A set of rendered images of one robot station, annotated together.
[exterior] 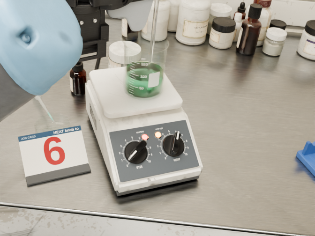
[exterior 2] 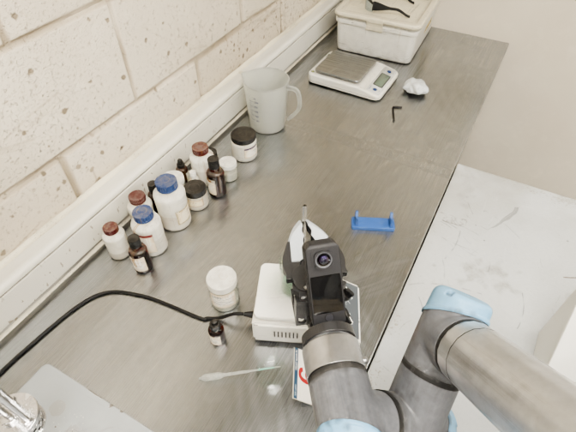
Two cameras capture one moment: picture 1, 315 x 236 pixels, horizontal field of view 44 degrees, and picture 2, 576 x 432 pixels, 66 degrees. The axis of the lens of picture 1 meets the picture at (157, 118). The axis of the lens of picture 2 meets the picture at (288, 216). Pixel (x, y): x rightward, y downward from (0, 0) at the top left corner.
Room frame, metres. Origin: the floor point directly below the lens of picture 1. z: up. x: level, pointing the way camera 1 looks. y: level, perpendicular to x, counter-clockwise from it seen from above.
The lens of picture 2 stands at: (0.28, 0.45, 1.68)
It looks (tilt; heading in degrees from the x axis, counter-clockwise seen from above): 47 degrees down; 298
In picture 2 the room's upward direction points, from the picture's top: straight up
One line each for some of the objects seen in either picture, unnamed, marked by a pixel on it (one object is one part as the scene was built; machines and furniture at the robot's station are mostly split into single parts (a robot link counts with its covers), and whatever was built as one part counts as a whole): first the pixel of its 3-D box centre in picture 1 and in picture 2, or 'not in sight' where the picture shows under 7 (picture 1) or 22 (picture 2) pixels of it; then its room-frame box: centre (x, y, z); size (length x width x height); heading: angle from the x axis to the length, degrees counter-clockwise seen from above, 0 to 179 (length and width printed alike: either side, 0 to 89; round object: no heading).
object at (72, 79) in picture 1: (78, 75); (216, 330); (0.59, 0.15, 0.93); 0.03 x 0.03 x 0.07
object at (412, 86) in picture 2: not in sight; (417, 86); (0.52, -0.88, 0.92); 0.08 x 0.08 x 0.04; 89
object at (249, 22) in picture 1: (250, 28); (215, 176); (0.82, -0.19, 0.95); 0.04 x 0.04 x 0.11
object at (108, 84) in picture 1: (134, 88); (289, 291); (0.50, 0.04, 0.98); 0.12 x 0.12 x 0.01; 23
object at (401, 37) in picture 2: not in sight; (387, 19); (0.74, -1.20, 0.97); 0.37 x 0.31 x 0.14; 92
